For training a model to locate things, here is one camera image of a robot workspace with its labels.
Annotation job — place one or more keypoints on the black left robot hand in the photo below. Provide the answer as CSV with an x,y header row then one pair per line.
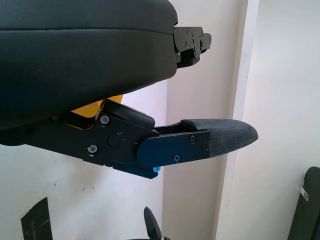
x,y
75,55

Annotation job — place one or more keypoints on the black tape marker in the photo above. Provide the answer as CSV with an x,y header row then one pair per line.
x,y
37,220

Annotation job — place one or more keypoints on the black chair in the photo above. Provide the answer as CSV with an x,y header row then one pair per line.
x,y
310,212

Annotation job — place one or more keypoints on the yellow wooden block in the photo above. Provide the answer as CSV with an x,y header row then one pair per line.
x,y
100,107

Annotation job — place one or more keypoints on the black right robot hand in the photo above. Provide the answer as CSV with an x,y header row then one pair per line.
x,y
152,227

